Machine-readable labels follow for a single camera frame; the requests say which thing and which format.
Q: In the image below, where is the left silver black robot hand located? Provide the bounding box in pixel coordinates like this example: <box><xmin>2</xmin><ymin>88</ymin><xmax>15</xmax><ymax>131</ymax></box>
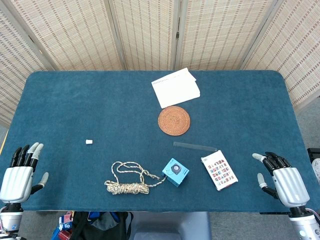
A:
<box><xmin>0</xmin><ymin>142</ymin><xmax>50</xmax><ymax>204</ymax></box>

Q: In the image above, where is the white box with picture grid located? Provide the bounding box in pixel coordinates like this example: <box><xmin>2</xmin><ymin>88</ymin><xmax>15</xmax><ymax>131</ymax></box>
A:
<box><xmin>200</xmin><ymin>149</ymin><xmax>239</xmax><ymax>192</ymax></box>

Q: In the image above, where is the blue speaker box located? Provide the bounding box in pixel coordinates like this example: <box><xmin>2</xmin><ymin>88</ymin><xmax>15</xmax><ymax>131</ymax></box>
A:
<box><xmin>161</xmin><ymin>157</ymin><xmax>190</xmax><ymax>189</ymax></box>

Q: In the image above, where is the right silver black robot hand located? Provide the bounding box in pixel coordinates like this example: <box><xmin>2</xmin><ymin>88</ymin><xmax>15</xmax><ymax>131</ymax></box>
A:
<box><xmin>251</xmin><ymin>151</ymin><xmax>311</xmax><ymax>208</ymax></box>

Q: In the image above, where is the black equipment box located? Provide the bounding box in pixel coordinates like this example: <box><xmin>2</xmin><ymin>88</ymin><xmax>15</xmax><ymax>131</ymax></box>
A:
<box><xmin>306</xmin><ymin>147</ymin><xmax>320</xmax><ymax>186</ymax></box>

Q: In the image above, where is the blue table cloth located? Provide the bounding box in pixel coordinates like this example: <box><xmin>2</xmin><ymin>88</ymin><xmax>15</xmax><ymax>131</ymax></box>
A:
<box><xmin>0</xmin><ymin>70</ymin><xmax>311</xmax><ymax>214</ymax></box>

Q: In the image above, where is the round woven rattan coaster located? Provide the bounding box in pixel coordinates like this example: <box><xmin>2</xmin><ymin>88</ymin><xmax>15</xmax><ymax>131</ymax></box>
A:
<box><xmin>157</xmin><ymin>105</ymin><xmax>192</xmax><ymax>137</ymax></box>

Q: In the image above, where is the beige speckled rope bundle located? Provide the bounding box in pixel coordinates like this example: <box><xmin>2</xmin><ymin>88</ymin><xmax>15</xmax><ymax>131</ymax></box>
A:
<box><xmin>104</xmin><ymin>161</ymin><xmax>168</xmax><ymax>196</ymax></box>

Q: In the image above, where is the grey plastic stool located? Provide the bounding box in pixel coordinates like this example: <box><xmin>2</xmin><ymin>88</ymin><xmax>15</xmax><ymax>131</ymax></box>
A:
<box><xmin>129</xmin><ymin>211</ymin><xmax>212</xmax><ymax>240</ymax></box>

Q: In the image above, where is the woven bamboo folding screen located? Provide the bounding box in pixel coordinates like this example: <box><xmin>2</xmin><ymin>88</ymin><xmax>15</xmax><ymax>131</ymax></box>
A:
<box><xmin>0</xmin><ymin>0</ymin><xmax>320</xmax><ymax>127</ymax></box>

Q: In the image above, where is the white folded cloth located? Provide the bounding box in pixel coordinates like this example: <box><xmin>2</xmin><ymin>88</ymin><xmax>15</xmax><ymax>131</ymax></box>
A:
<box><xmin>151</xmin><ymin>67</ymin><xmax>202</xmax><ymax>110</ymax></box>

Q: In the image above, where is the black backpack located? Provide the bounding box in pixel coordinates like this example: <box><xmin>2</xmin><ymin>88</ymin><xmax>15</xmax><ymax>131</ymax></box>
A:
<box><xmin>70</xmin><ymin>211</ymin><xmax>135</xmax><ymax>240</ymax></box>

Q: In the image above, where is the red blue white package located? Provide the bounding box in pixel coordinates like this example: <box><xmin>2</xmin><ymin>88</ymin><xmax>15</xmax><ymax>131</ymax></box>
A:
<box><xmin>50</xmin><ymin>210</ymin><xmax>75</xmax><ymax>240</ymax></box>

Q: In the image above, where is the clear glass tube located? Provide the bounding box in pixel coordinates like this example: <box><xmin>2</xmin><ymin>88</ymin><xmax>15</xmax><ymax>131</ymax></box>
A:
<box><xmin>173</xmin><ymin>141</ymin><xmax>218</xmax><ymax>152</ymax></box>

